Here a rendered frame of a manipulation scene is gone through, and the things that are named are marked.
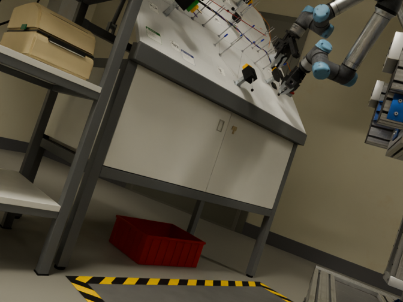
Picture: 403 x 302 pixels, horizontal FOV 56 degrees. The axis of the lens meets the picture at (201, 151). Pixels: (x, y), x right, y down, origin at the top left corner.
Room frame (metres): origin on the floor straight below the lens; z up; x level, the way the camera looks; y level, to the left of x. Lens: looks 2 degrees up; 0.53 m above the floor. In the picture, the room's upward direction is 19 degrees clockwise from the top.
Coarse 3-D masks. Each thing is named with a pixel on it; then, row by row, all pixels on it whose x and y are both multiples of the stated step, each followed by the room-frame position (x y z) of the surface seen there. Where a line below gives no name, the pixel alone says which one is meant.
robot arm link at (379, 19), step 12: (384, 0) 1.54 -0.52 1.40; (396, 0) 1.53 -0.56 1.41; (384, 12) 1.56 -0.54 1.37; (396, 12) 1.56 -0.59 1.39; (372, 24) 1.60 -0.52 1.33; (384, 24) 1.59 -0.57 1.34; (360, 36) 1.65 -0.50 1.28; (372, 36) 1.62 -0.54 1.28; (360, 48) 1.65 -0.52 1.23; (348, 60) 1.69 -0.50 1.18; (360, 60) 1.68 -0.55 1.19; (348, 72) 1.71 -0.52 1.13; (348, 84) 1.75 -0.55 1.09
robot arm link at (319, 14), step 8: (336, 0) 1.77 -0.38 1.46; (344, 0) 1.76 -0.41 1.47; (352, 0) 1.75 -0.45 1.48; (360, 0) 1.76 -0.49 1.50; (320, 8) 1.77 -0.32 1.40; (328, 8) 1.76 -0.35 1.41; (336, 8) 1.77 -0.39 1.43; (344, 8) 1.78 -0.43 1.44; (320, 16) 1.77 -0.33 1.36; (328, 16) 1.78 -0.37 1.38; (320, 24) 1.83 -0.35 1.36
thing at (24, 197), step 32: (96, 0) 1.52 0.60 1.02; (128, 0) 1.29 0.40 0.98; (128, 32) 1.28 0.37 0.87; (0, 64) 1.46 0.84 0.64; (32, 64) 1.11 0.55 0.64; (96, 96) 1.26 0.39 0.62; (96, 128) 1.29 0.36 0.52; (32, 160) 1.62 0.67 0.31; (0, 192) 1.18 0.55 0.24; (32, 192) 1.33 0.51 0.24; (64, 192) 1.28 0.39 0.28; (0, 224) 1.62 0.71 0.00; (64, 224) 1.29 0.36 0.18
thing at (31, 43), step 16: (16, 16) 1.29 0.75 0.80; (32, 16) 1.18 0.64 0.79; (48, 16) 1.17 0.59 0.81; (16, 32) 1.24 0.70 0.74; (32, 32) 1.14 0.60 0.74; (48, 32) 1.17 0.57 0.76; (64, 32) 1.21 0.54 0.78; (80, 32) 1.26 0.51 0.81; (16, 48) 1.21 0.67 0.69; (32, 48) 1.13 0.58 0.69; (48, 48) 1.16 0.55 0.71; (64, 48) 1.19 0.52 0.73; (80, 48) 1.25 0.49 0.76; (48, 64) 1.18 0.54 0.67; (64, 64) 1.21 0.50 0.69; (80, 64) 1.24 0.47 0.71
